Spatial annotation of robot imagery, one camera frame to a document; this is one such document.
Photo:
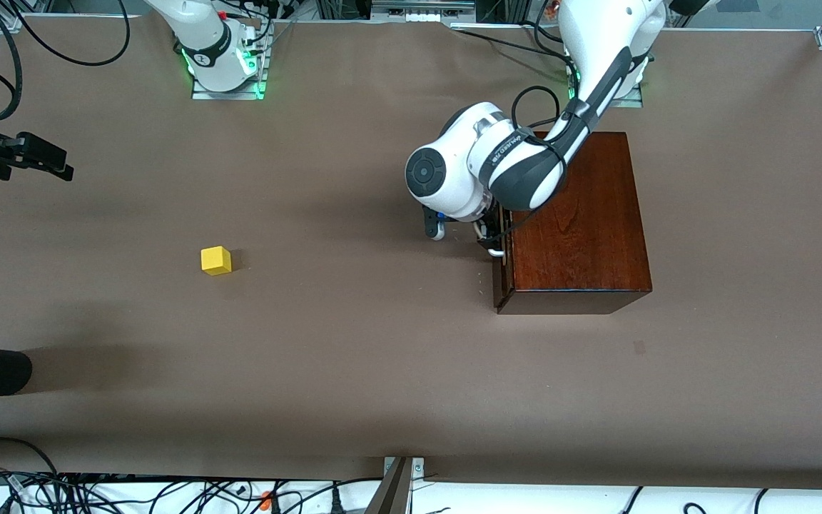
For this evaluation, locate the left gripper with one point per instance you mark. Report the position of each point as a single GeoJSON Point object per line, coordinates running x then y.
{"type": "Point", "coordinates": [489, 233]}

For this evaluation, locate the yellow wooden block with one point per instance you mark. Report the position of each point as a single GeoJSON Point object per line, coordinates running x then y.
{"type": "Point", "coordinates": [216, 260]}

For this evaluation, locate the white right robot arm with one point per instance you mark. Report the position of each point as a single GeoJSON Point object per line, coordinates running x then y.
{"type": "Point", "coordinates": [204, 36]}

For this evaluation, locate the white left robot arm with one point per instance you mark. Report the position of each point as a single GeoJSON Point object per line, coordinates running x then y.
{"type": "Point", "coordinates": [596, 36]}

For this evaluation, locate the dark brown wooden cabinet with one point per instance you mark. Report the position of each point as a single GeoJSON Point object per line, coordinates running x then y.
{"type": "Point", "coordinates": [575, 235]}

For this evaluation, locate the white power strip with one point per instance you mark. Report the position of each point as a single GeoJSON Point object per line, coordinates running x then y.
{"type": "Point", "coordinates": [422, 14]}

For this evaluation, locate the orange connector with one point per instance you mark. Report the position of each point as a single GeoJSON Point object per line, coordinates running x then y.
{"type": "Point", "coordinates": [265, 500]}

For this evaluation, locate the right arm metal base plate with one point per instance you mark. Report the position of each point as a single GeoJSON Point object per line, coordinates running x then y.
{"type": "Point", "coordinates": [204, 95]}

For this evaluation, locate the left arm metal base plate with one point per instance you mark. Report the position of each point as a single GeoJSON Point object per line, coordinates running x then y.
{"type": "Point", "coordinates": [632, 102]}

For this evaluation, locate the silver metal bracket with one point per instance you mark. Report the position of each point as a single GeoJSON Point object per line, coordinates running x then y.
{"type": "Point", "coordinates": [418, 467]}

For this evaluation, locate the dark metal post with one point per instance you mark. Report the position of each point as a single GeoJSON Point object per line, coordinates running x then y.
{"type": "Point", "coordinates": [391, 496]}

